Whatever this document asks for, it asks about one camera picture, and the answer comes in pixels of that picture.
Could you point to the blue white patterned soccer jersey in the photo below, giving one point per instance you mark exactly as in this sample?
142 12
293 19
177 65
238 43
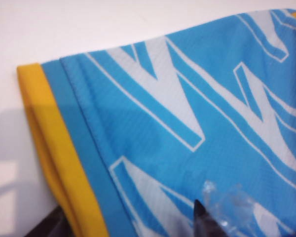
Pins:
177 128

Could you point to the clear-taped left gripper right finger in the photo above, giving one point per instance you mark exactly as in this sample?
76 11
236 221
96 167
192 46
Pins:
236 212

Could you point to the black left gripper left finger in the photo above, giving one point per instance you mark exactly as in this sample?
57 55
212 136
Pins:
203 222

